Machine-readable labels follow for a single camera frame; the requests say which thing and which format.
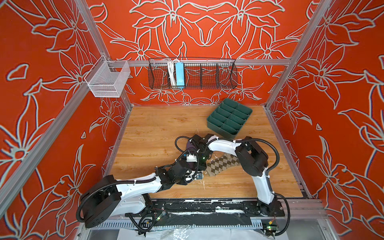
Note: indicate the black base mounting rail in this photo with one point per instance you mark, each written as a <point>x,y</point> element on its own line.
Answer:
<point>249,214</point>

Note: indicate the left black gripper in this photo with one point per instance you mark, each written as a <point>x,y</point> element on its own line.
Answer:
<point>184,182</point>

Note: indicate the clear plastic wall bin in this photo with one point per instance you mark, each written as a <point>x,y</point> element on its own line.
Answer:
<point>107,79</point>

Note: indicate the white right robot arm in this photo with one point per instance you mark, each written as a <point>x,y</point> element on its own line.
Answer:
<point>217,153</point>

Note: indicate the brown argyle sock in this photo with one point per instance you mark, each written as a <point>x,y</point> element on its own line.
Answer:
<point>218,165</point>

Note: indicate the purple sock with yellow cuff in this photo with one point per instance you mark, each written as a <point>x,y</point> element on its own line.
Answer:
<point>191,149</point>

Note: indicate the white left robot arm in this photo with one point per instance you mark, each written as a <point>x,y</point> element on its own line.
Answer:
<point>111,197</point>

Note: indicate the blue box in basket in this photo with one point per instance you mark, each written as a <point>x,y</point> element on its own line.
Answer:
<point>180,75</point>

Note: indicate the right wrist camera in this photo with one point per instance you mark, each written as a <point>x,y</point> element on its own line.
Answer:
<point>191,158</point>

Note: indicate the green divided organizer tray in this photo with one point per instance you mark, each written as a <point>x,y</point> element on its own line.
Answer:
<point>228,118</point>

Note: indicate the black wire wall basket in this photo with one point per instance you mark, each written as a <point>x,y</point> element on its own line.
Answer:
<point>200,73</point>

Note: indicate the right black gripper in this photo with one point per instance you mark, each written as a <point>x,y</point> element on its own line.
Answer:
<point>201,167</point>

